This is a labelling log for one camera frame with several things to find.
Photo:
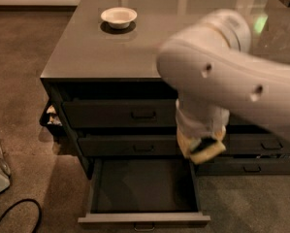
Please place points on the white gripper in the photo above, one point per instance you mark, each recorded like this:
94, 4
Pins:
200, 127

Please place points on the yellow green sponge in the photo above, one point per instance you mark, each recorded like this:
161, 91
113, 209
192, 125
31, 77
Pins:
203, 150

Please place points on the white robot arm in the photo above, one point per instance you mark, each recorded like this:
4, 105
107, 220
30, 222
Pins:
209, 66

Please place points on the bottom right drawer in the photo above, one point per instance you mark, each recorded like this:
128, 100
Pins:
229, 166

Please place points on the middle right drawer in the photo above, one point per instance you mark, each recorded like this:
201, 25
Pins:
256, 144

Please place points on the top right drawer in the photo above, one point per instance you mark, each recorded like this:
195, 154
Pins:
236, 120

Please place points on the open bottom left drawer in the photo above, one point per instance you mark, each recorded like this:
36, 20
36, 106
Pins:
143, 194

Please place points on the top left drawer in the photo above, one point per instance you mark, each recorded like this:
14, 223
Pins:
120, 113

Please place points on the middle left drawer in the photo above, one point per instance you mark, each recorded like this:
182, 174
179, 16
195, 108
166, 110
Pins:
128, 145

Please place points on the white bowl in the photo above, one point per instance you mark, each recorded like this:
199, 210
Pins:
119, 17

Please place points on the black bin with trash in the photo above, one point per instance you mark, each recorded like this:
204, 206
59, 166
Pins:
50, 120

